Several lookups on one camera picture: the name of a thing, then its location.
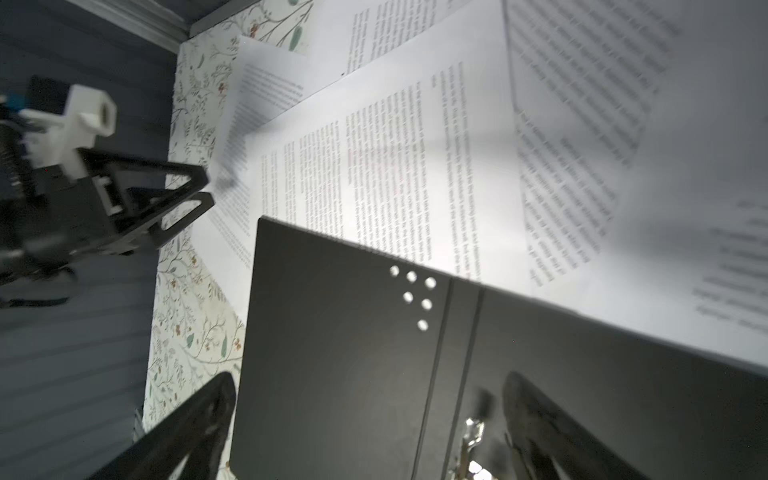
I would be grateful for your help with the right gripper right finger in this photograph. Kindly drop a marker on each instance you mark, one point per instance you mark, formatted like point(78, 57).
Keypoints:
point(547, 443)

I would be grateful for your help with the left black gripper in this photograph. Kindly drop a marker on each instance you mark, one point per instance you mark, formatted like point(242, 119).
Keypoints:
point(49, 221)

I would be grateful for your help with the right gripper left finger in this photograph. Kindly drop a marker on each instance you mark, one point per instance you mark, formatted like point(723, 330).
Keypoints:
point(193, 437)

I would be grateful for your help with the grey folder with black inside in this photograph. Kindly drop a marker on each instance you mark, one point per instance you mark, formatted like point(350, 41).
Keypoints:
point(360, 365)

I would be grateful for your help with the printed sheet near left arm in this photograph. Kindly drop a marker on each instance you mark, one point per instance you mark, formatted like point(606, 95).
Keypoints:
point(265, 82)

